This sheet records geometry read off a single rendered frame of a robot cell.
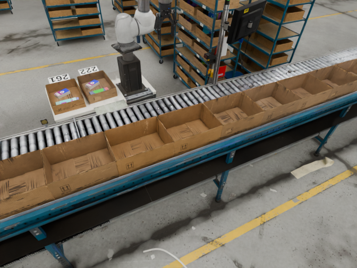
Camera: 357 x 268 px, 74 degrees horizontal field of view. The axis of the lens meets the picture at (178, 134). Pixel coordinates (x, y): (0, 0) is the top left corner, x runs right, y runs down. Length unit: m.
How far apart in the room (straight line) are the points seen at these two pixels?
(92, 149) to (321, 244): 2.16
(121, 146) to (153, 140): 0.24
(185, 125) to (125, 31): 0.97
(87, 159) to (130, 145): 0.31
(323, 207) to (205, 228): 1.25
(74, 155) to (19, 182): 0.35
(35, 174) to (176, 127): 1.02
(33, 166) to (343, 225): 2.73
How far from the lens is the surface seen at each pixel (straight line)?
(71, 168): 1.75
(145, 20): 2.32
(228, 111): 2.13
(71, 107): 2.42
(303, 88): 2.72
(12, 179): 1.86
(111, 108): 2.37
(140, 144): 1.79
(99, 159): 1.75
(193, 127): 1.91
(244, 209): 2.59
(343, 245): 2.82
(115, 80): 2.77
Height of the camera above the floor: 2.19
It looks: 45 degrees down
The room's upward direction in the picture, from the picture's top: 3 degrees clockwise
